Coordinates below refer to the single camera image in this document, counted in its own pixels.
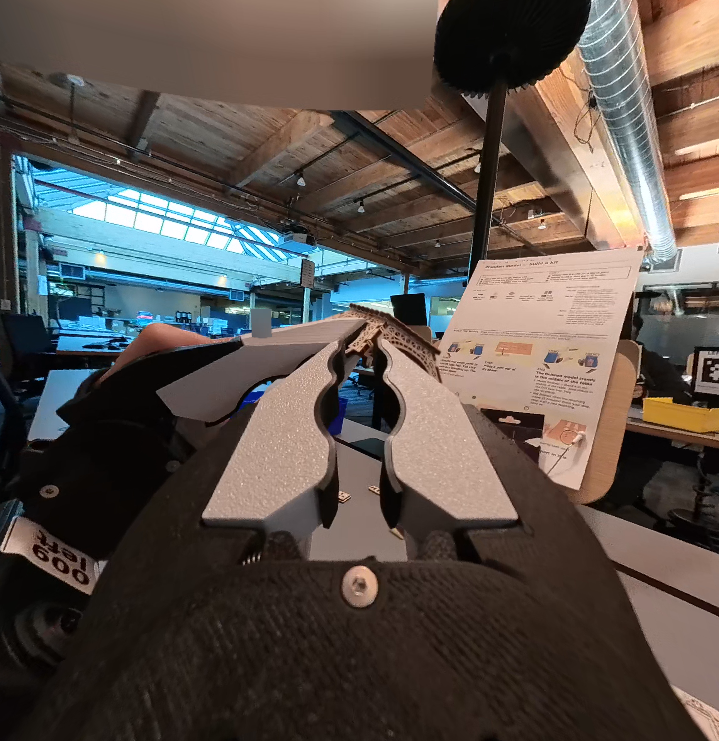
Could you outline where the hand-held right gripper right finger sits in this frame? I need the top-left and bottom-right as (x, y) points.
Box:
(375, 337), (521, 558)

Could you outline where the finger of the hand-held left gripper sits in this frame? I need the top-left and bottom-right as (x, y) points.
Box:
(156, 316), (367, 427)

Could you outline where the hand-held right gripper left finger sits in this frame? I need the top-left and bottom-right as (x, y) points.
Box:
(201, 339), (344, 560)

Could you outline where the wooden tower model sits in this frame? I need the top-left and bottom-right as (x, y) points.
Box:
(344, 303), (443, 383)

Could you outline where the grey desk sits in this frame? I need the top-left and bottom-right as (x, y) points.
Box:
(307, 418), (719, 741)

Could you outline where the person's left hand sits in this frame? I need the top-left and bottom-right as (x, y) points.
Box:
(98, 322), (214, 384)

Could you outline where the purple tower kit box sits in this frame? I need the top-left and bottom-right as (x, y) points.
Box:
(481, 408), (547, 465)

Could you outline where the blue storage bin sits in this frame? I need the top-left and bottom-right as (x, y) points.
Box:
(238, 389), (350, 436)

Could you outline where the black office chair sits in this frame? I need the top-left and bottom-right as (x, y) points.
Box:
(0, 313), (60, 400)

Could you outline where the black monitor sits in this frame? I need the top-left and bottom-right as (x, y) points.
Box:
(390, 293), (429, 328)

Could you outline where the printed instruction sheet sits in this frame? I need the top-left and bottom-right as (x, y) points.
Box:
(441, 249), (644, 492)

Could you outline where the yellow storage bin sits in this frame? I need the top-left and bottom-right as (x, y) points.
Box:
(642, 396), (719, 434)

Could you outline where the black spring stool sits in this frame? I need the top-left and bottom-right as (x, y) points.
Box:
(668, 457), (719, 552)

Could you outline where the black white marker tag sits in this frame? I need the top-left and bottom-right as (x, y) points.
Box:
(691, 346), (719, 398)

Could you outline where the black pleated disc on pole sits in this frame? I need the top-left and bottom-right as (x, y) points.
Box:
(434, 0), (593, 284)

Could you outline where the silver ventilation duct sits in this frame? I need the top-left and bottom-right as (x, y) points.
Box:
(577, 0), (682, 266)

